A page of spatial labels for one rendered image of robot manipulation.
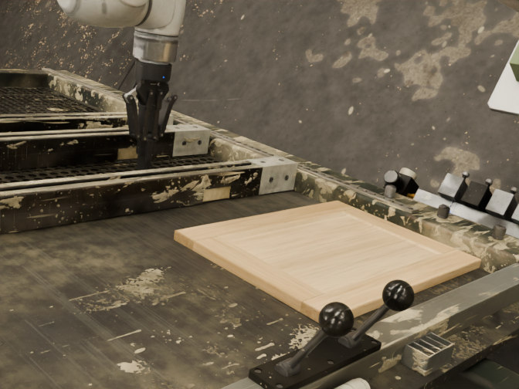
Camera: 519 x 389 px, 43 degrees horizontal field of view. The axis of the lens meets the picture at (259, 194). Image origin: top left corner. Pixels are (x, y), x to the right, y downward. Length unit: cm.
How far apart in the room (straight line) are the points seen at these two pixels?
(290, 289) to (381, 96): 184
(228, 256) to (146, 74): 45
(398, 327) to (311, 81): 217
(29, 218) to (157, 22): 45
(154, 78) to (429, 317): 73
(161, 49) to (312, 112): 163
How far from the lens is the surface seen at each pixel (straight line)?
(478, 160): 253
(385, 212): 150
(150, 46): 138
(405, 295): 80
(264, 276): 109
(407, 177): 169
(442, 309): 107
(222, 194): 148
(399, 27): 301
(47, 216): 123
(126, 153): 170
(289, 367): 78
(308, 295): 105
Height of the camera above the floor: 217
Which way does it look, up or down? 49 degrees down
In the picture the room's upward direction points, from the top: 51 degrees counter-clockwise
